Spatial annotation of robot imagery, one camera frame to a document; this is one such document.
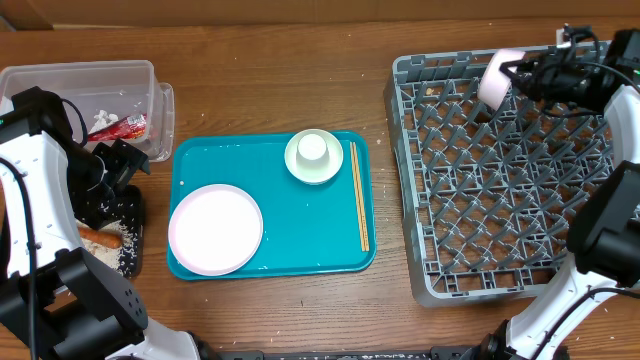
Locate white napkin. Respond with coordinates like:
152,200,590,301
90,110,119,134

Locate red snack wrapper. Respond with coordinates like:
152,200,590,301
88,114,147,142

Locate orange carrot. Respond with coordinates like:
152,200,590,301
78,227,123,249

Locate rice and food scraps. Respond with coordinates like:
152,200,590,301
74,197,144,276

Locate small white plate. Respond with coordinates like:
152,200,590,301
477,49,525,110

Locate large white plate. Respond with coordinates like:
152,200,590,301
168,184,264,277

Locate white cup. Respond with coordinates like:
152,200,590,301
297,133,328,163

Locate white bowl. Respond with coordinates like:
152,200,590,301
284,129,344,185

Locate wooden chopstick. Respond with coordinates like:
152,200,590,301
358,156,370,252
349,142,366,252

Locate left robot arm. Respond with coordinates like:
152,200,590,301
1,87,215,359

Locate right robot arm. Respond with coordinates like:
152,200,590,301
463,25,639,359

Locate grey dishwasher rack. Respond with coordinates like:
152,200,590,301
384,50,615,307

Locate black plastic tray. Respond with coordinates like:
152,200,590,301
74,183,147,280

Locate clear plastic bin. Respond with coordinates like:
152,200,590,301
1,60,175,162

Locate teal serving tray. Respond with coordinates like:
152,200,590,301
169,131,377,279

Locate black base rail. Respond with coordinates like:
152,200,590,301
217,346,478,360

